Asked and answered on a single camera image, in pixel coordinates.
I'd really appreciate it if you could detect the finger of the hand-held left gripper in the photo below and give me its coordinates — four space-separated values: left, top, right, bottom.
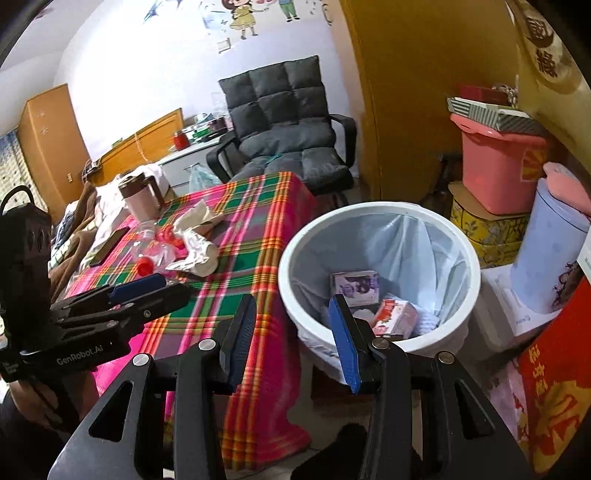
56 284 191 333
50 273 167 320

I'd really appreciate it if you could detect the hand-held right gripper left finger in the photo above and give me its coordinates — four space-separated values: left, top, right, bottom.
48 293 258 480

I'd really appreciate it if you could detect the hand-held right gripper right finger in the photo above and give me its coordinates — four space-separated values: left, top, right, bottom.
328 294 532 480

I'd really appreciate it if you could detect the small clear plastic bottle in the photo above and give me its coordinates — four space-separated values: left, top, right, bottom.
134 249 181 283

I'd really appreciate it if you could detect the pink red printed carton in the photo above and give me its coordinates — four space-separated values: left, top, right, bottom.
372 299 419 340

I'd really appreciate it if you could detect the small purple carton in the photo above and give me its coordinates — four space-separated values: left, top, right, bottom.
330 270 382 308

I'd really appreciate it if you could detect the clear bottle with red label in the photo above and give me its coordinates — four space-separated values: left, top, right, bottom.
129 220 185 252

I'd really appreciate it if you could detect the white paper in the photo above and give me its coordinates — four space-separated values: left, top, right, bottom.
165 228 220 278

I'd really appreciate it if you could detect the white round waste bin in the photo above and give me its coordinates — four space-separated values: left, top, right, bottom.
278 200 483 386

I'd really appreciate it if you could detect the cream paper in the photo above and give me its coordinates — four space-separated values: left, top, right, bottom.
173 203 227 234

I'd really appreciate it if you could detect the translucent plastic bin liner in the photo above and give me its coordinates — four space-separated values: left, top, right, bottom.
295 215 467 384

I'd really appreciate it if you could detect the person's left hand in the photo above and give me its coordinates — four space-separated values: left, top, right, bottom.
9 369 93 432

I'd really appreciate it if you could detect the black smartphone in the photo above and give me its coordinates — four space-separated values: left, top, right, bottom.
89 227 131 267

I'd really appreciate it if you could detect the blue plaid garment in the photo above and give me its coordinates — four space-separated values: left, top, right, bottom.
50 205 79 271

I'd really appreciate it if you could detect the brown blanket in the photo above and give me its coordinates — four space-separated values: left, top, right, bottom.
48 185 121 301

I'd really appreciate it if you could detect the pink mug with brown lid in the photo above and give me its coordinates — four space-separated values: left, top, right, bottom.
119 173 164 221

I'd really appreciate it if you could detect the white bedding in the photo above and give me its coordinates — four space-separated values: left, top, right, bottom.
92 164 162 232

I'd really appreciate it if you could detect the pink green plaid tablecloth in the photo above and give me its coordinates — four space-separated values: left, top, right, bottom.
65 172 319 472

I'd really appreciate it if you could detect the leaf patterned curtain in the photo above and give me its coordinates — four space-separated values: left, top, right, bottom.
0 129 33 217

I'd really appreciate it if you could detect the pale green plastic bag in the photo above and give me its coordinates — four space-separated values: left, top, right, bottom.
188 164 222 192

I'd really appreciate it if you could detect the white bedside desk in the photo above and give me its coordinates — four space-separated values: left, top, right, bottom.
159 134 232 197

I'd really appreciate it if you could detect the tall orange wooden cabinet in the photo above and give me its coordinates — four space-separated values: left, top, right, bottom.
17 83 90 222

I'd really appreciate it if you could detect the wooden bed headboard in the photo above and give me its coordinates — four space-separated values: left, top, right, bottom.
90 107 184 185

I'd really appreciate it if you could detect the white cardboard box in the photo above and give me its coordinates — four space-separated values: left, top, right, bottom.
480 263 561 337

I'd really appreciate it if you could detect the pink floral printed bag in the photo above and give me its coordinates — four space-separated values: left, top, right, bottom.
487 364 532 457

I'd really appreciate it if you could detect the yellow patterned box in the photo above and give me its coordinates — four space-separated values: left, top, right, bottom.
450 196 532 268

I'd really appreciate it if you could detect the brown cardboard sheet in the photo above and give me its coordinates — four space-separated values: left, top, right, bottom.
448 181 532 220

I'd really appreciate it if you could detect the pale blue round tin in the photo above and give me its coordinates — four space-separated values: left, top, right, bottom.
510 161 591 315

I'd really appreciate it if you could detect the pink plastic storage bin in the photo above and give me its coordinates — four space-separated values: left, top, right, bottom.
450 113 552 215

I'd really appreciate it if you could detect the grey cushioned office chair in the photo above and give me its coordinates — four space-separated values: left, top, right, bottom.
205 55 357 206

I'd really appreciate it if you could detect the white green paper box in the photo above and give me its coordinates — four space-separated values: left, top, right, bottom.
575 240 591 282

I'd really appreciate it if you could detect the large yellow wooden wardrobe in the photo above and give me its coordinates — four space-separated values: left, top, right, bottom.
339 0 591 208

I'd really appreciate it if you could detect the striped gift box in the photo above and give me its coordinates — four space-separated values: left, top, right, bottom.
445 96 550 137

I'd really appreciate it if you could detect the dark red box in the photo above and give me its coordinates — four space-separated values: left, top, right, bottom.
458 84 511 107

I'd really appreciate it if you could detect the gold round hanging ornament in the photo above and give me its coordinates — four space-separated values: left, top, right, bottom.
505 0 580 93

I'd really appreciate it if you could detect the cartoon wall sticker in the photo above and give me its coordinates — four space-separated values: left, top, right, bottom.
143 0 324 40

